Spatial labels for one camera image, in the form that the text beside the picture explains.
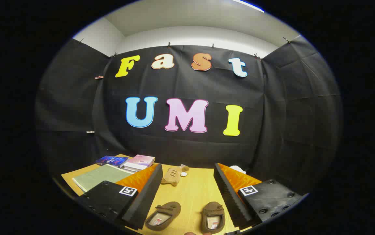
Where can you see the brown fuzzy shoe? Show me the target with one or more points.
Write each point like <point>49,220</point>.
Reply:
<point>171,207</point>
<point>213,209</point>

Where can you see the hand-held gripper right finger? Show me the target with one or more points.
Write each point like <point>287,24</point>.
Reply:
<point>229,195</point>

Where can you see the green fabric storage box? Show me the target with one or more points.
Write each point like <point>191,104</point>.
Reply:
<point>99,178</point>

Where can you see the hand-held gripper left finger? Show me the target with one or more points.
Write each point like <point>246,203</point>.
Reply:
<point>145,195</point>

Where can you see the tan plush fish toy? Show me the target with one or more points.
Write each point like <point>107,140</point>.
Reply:
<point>172,175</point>

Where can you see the white cover book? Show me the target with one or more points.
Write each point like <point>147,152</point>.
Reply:
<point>135,167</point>

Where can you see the white plush toy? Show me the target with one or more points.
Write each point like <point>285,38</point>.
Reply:
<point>238,169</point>

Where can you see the blue cover book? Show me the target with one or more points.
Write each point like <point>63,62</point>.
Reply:
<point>111,160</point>

